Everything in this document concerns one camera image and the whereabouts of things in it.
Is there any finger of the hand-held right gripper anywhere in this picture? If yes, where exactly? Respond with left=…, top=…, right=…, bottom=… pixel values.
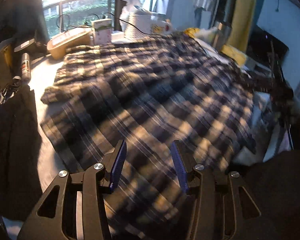
left=242, top=78, right=275, bottom=93

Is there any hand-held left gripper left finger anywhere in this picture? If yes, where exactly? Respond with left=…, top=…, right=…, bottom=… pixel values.
left=17, top=139, right=127, bottom=240

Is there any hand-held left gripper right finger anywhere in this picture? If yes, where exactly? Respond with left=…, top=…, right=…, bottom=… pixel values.
left=170, top=140, right=262, bottom=240

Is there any plaid flannel shirt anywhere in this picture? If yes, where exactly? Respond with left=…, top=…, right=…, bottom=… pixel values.
left=40, top=33, right=257, bottom=240

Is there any steel thermos bottle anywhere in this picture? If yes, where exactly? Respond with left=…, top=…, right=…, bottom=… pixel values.
left=212, top=21, right=232, bottom=52

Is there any yellow curtain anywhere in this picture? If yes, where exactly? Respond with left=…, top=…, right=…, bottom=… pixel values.
left=226, top=0, right=259, bottom=55

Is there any yellow plastic bag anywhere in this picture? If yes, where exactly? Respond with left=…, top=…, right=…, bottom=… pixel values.
left=184, top=27, right=201, bottom=37

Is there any dark cloth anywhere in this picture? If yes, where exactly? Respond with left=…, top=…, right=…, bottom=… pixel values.
left=231, top=149, right=300, bottom=240
left=0, top=85, right=43, bottom=222

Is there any white bear print mug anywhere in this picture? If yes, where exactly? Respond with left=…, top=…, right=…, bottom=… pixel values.
left=150, top=20, right=173, bottom=34

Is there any yellow food container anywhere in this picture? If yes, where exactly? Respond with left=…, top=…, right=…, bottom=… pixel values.
left=47, top=28, right=93, bottom=60

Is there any green white milk carton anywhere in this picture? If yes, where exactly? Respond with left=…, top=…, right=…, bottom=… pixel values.
left=91, top=19, right=112, bottom=45

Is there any spray can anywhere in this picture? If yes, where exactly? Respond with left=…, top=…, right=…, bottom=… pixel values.
left=20, top=52, right=32, bottom=82

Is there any white woven basket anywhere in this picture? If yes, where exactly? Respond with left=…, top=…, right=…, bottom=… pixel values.
left=124, top=12, right=153, bottom=40

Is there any black electronic device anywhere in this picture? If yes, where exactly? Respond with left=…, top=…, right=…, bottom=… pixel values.
left=14, top=38, right=47, bottom=53

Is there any white plastic bag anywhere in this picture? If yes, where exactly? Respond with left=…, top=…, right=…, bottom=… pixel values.
left=119, top=0, right=150, bottom=30

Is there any tablet with case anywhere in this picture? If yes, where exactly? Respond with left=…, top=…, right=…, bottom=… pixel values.
left=0, top=40, right=18, bottom=103

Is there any black balcony railing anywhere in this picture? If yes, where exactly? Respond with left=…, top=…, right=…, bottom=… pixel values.
left=42, top=0, right=165, bottom=32

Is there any dark blue curtain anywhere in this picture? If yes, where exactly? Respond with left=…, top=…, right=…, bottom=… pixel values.
left=0, top=0, right=49, bottom=46

